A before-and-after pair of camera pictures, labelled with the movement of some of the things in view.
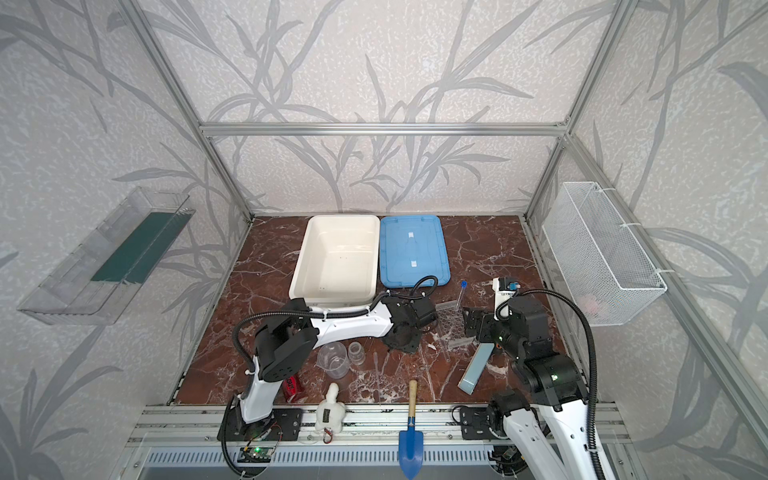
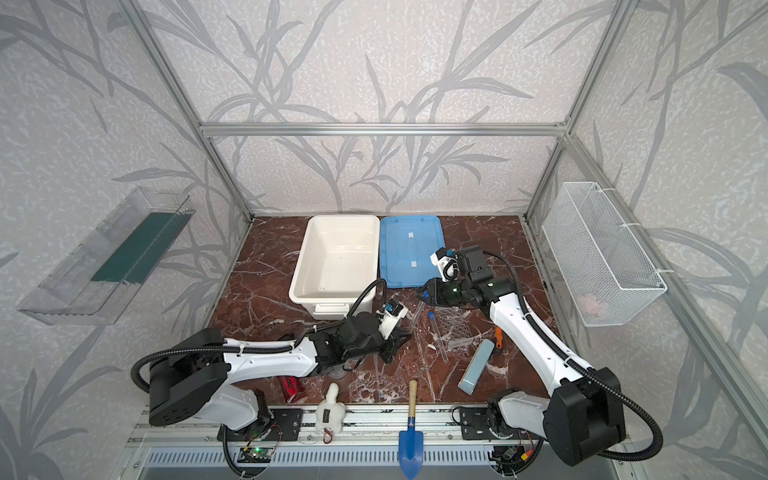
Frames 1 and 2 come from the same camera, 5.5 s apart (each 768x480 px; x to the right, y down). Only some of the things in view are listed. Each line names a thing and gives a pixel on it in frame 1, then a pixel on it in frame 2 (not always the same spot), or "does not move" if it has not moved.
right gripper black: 475,323 → 437,291
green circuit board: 255,454 does not move
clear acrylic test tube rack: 451,332 does not move
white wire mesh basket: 610,274 does not move
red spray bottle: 289,388 does not move
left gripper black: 402,334 → 383,341
